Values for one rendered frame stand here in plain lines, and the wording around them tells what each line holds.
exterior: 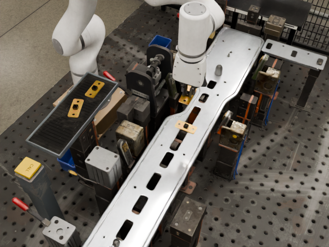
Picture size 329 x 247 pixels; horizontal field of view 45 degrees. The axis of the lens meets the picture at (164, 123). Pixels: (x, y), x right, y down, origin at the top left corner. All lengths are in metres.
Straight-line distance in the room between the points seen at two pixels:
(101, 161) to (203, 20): 0.58
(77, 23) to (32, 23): 2.31
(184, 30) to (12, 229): 1.09
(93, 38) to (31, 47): 1.94
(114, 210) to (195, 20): 0.68
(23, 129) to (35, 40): 1.72
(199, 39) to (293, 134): 1.01
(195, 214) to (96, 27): 0.85
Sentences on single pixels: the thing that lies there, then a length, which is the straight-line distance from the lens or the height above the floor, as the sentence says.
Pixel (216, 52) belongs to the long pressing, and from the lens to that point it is 1.87.
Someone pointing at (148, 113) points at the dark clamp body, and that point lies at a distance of 1.56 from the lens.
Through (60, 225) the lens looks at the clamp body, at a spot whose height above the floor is 1.06.
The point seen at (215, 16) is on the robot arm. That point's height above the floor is 1.54.
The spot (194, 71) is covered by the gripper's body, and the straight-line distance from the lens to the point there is 1.21.
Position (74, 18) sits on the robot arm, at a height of 1.32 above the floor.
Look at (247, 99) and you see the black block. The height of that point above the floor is 0.99.
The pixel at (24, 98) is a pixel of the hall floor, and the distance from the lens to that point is 3.17.
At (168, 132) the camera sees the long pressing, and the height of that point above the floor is 1.00.
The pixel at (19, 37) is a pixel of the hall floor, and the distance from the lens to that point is 3.72.
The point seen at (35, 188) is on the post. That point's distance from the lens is 1.35.
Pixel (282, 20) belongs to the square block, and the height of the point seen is 1.06.
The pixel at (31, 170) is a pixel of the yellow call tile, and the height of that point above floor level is 1.16.
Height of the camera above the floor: 2.22
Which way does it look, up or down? 52 degrees down
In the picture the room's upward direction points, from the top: 1 degrees clockwise
